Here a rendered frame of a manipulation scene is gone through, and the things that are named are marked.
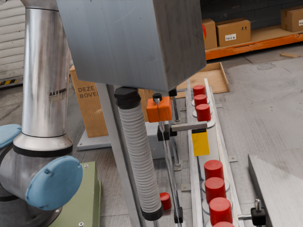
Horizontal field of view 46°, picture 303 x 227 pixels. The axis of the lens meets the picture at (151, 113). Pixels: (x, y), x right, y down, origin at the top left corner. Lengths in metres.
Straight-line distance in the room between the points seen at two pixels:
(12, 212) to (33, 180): 0.20
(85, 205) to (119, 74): 0.52
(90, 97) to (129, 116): 0.81
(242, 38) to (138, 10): 4.24
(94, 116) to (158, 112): 0.68
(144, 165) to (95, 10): 0.22
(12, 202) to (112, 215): 0.26
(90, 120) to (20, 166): 0.62
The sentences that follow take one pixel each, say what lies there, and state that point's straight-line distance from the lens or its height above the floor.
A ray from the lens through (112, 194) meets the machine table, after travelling 1.05.
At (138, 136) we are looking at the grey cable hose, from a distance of 0.47.
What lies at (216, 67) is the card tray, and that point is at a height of 0.85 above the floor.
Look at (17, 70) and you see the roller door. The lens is 5.30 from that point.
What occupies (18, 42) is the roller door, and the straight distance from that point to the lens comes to 5.18.
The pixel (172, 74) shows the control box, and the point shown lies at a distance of 0.42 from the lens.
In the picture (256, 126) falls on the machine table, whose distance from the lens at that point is 1.27.
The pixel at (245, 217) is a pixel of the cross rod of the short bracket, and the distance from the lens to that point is 0.79.
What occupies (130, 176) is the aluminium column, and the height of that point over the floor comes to 1.07.
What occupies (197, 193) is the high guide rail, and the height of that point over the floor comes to 0.96.
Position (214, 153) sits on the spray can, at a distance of 0.89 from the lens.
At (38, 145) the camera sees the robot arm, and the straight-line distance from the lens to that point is 0.70.
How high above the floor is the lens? 1.44
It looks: 25 degrees down
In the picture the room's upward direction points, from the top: 11 degrees counter-clockwise
